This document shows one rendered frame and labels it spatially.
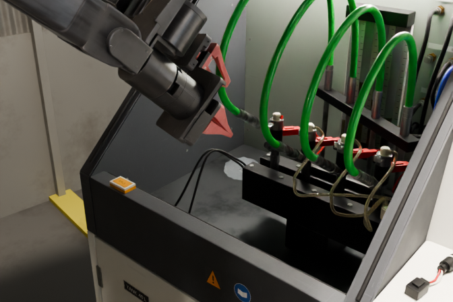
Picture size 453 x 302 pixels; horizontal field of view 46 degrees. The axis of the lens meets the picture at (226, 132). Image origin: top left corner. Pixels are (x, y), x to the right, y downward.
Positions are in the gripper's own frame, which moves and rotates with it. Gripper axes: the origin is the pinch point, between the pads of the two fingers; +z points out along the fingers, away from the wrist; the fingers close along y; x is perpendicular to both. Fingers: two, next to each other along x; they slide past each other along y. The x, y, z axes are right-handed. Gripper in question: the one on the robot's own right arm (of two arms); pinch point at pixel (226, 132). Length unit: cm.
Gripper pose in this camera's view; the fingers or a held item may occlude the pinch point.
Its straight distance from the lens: 79.6
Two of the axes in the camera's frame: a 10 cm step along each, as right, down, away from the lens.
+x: -5.7, -3.5, 7.4
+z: 5.9, 4.6, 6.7
